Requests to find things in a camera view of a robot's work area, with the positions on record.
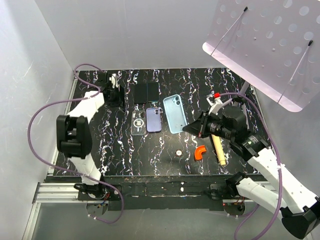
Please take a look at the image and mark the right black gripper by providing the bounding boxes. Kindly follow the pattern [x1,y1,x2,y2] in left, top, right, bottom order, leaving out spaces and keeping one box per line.
[183,110,234,141]

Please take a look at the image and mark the light blue phone case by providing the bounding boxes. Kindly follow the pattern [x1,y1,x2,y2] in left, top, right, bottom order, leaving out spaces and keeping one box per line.
[163,94,187,134]

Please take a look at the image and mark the dark phone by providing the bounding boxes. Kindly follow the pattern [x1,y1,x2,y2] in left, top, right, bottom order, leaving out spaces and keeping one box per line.
[134,83,147,105]

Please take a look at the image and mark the clear magsafe phone case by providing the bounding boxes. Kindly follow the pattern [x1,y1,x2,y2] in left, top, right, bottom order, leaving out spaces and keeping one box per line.
[130,110,146,136]

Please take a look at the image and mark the lilac phone case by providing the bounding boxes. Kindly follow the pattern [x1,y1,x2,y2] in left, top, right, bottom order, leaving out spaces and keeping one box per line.
[146,107,162,133]

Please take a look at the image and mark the black smartphone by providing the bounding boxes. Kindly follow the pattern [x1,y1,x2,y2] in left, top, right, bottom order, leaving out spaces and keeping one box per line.
[147,82,160,103]

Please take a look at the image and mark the orange elbow pipe piece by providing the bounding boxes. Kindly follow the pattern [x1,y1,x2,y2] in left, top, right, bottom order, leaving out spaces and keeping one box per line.
[194,145,207,161]

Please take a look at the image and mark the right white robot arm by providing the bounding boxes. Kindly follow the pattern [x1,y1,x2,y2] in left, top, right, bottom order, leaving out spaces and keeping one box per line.
[183,106,320,240]

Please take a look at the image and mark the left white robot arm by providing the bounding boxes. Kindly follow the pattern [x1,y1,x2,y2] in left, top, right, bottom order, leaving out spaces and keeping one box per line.
[56,72,125,200]

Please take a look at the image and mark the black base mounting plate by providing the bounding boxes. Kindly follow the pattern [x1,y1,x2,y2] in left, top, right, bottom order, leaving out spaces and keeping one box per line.
[44,174,253,212]

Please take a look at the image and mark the white perforated music stand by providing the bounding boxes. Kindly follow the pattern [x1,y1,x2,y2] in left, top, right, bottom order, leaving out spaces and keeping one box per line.
[202,0,320,113]

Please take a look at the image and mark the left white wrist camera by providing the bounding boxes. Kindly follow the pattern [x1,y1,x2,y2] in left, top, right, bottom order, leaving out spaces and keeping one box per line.
[108,73,118,89]

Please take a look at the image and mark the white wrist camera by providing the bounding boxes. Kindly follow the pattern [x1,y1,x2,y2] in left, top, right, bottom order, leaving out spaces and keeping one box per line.
[206,93,223,115]
[108,73,118,89]

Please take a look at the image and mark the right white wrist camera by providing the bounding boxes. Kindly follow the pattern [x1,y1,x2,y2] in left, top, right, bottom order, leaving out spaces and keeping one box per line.
[206,93,223,115]

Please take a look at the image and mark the wooden recorder flute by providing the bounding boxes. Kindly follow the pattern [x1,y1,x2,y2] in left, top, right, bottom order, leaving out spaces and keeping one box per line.
[211,135,227,167]

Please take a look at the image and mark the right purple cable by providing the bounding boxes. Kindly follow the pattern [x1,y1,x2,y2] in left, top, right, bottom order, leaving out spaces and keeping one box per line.
[218,92,285,240]

